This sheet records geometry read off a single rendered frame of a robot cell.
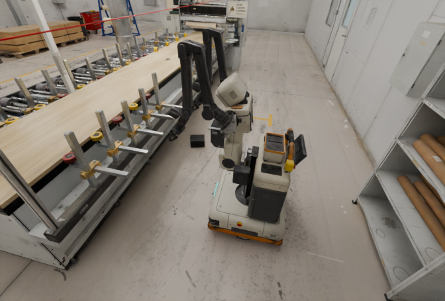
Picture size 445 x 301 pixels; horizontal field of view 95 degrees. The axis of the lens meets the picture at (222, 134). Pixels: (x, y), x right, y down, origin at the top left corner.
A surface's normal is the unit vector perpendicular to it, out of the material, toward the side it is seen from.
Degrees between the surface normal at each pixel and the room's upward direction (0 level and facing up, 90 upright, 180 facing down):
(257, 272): 0
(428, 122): 90
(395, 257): 0
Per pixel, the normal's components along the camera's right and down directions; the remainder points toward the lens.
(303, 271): 0.04, -0.81
